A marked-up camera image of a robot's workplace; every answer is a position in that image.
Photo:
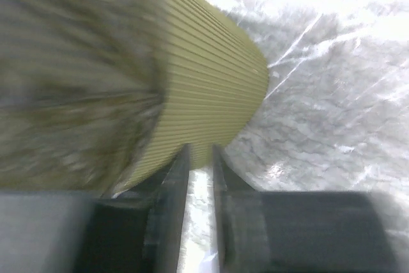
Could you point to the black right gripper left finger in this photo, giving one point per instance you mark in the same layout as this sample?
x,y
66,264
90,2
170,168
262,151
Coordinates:
x,y
138,231

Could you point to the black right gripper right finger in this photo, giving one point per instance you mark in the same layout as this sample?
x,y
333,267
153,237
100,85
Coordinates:
x,y
295,231

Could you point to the grey translucent trash bag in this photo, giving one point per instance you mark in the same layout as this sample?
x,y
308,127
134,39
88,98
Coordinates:
x,y
83,83

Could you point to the olive green mesh trash bin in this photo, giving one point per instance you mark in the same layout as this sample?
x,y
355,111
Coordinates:
x,y
218,79

